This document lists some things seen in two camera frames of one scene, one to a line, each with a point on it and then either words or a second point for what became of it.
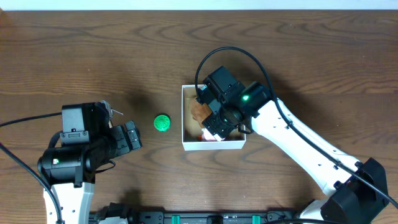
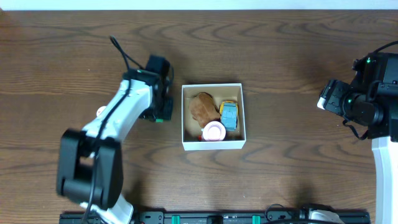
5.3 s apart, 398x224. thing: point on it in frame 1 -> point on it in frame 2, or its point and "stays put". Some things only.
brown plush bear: [199, 112] stays put
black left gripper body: [125, 140] -> [166, 109]
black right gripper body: [221, 123] -> [335, 94]
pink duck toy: [206, 135] stays put
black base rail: [113, 215] stays put
